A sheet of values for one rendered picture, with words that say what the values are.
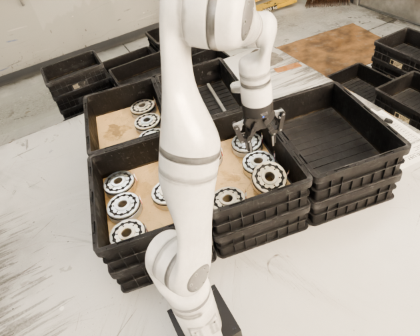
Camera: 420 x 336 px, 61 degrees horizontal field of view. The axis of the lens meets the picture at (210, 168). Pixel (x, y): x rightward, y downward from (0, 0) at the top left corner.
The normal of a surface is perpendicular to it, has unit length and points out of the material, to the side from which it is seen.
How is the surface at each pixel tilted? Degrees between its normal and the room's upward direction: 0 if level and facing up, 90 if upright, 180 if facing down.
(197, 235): 81
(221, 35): 102
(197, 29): 98
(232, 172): 0
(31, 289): 0
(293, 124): 0
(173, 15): 76
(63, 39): 90
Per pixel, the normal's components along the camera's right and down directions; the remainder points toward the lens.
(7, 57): 0.45, 0.57
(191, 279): 0.60, 0.39
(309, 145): -0.15, -0.71
